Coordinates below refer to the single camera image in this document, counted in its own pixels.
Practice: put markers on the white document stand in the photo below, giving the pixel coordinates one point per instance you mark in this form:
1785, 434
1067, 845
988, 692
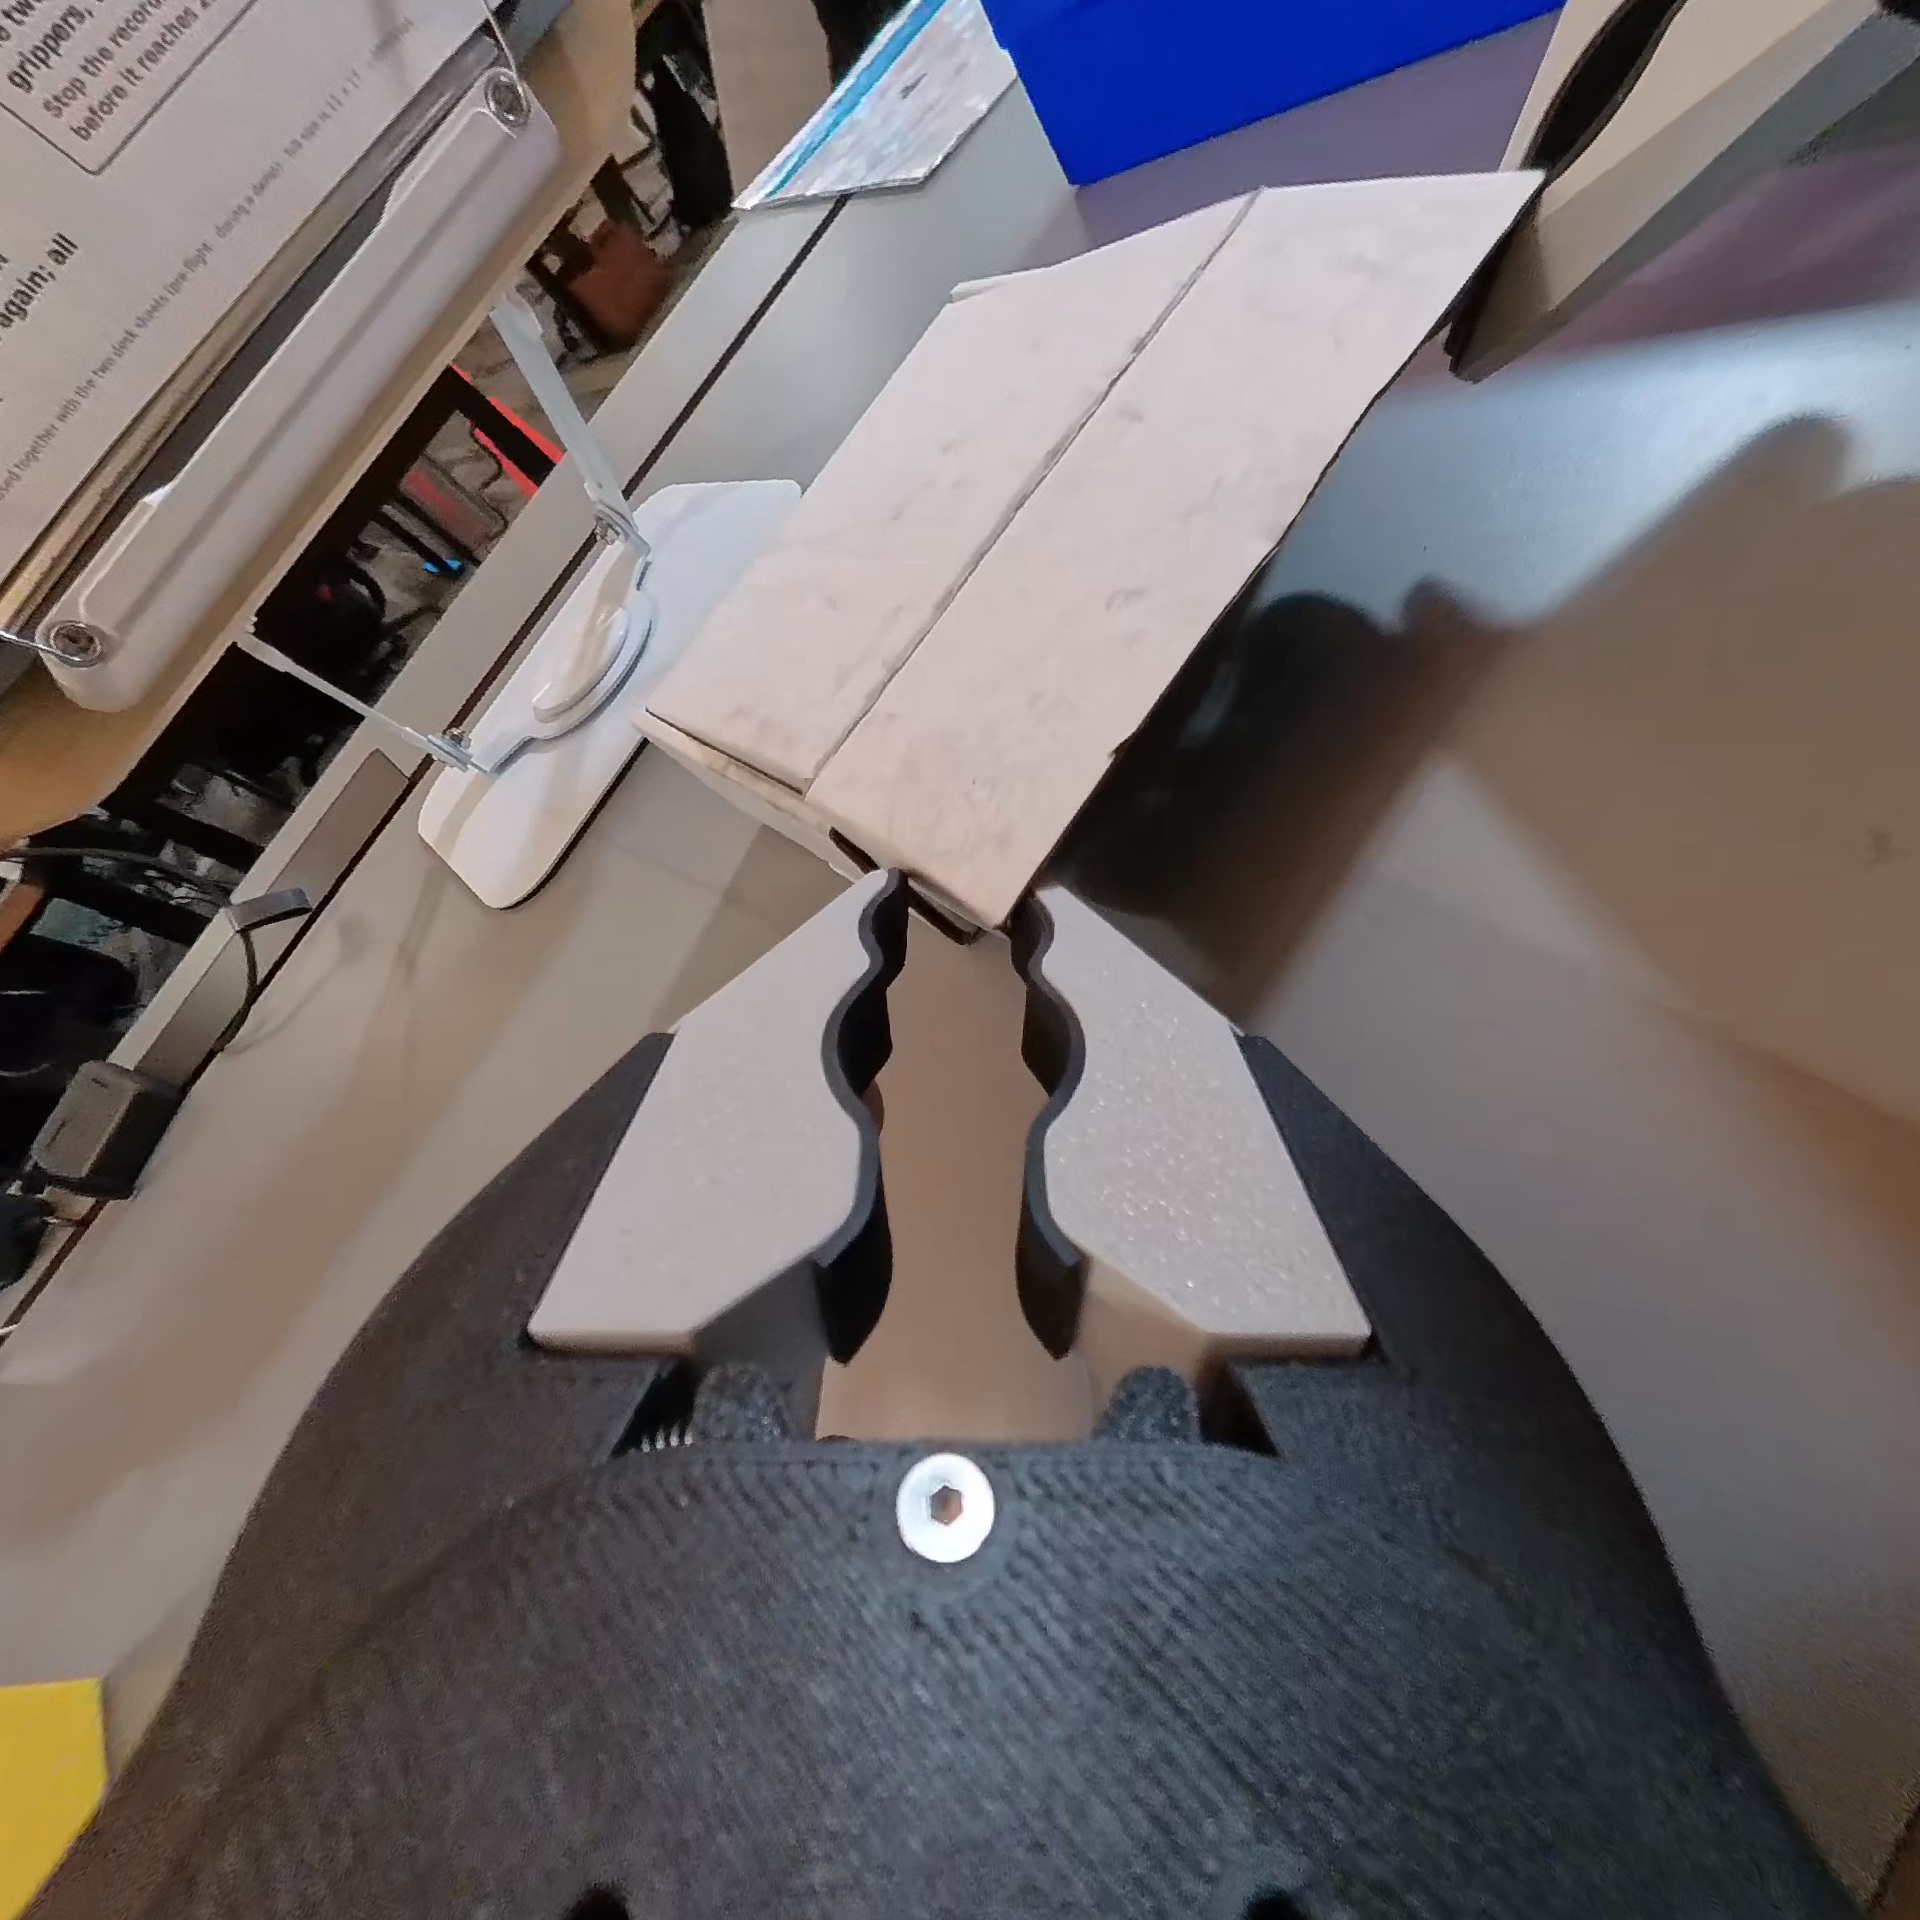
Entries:
662, 629

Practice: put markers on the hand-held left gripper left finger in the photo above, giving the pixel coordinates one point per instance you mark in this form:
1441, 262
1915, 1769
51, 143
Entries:
705, 1186

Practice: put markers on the laminated instruction sheet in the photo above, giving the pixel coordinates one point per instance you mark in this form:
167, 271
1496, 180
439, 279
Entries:
885, 107

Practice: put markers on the wooden stand board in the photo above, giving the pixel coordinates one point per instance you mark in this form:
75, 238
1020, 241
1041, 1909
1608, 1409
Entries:
77, 751

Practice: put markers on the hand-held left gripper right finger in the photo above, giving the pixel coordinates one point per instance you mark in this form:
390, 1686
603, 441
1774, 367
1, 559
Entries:
1200, 1201

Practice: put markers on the instruction sheet on stand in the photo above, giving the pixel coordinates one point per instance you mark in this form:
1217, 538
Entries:
150, 225

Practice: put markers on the yellow storage bin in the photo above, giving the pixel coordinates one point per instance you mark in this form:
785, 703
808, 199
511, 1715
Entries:
45, 1786

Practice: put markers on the blue storage bin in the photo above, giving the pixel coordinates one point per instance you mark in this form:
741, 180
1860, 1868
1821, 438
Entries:
1244, 77

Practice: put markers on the white cardboard box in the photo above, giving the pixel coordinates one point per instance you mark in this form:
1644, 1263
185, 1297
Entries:
1079, 525

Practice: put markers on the red floor object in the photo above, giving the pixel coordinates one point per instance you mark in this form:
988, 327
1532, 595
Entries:
465, 442

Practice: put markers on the grey desk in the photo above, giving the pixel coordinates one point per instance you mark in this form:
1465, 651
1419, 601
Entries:
375, 1125

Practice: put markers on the black desk mat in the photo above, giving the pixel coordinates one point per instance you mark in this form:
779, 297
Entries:
301, 885

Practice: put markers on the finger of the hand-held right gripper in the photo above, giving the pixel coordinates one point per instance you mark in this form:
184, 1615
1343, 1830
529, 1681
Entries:
1694, 149
1576, 61

